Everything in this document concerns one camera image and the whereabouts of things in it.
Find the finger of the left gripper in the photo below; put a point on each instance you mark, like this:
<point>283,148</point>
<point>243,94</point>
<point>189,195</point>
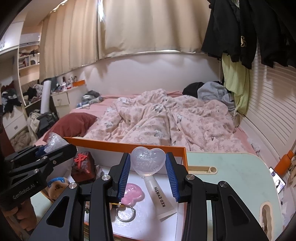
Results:
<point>25,156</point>
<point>57,157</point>

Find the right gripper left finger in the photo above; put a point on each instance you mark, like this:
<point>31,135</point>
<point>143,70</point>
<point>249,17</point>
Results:
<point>65,218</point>

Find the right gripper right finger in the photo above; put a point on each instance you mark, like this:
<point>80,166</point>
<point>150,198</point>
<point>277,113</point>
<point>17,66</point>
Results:
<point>232,220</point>

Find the clear plastic wrap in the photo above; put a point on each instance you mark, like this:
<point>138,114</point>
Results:
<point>54,142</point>

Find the tan plush toy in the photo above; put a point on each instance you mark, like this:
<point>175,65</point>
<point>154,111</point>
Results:
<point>56,186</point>

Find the dark red mahjong block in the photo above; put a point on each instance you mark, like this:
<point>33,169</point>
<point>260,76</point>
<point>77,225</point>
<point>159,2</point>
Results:
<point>83,168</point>

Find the pink heart-shaped case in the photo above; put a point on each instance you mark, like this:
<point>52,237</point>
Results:
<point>133,194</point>

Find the silver metal cup keyring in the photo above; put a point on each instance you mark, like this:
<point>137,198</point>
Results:
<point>125,213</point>

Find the white cream tube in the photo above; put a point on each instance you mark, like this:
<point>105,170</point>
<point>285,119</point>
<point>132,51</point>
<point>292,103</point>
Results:
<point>162,205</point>

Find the cartoon figure keychain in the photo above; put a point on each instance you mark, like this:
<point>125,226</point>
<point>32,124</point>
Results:
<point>115,205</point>

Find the person's left hand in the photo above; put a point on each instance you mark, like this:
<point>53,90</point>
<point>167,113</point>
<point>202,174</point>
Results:
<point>26,216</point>

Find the dark red pillow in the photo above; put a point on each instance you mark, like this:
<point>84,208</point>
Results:
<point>72,125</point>

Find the orange cardboard box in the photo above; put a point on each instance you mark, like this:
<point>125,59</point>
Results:
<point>146,225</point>

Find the white bedside drawer unit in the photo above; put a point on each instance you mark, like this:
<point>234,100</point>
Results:
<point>67,100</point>

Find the white paper roll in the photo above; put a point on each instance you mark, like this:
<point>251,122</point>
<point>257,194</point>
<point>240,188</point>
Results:
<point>45,99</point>

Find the orange bottle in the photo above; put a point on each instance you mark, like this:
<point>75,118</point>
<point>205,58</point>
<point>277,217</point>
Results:
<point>285,162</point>

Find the clothes bundle on bed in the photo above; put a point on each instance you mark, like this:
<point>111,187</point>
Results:
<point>91,97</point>

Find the small orange box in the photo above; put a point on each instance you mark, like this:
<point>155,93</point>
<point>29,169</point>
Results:
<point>79,83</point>

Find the pink floral duvet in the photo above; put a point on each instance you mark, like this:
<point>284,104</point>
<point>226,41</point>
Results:
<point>154,118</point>

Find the beige curtain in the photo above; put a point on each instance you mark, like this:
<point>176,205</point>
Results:
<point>79,33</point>

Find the grey clothing pile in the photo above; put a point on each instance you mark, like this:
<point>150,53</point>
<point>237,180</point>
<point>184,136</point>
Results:
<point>215,91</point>

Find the black clothing on bed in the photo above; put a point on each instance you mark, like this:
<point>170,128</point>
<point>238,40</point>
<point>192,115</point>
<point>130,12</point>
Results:
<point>192,89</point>

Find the light green hanging garment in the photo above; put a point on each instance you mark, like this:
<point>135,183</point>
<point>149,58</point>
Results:
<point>236,80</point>

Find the black hanging jacket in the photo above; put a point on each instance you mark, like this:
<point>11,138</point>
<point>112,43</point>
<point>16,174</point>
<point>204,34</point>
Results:
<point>239,28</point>

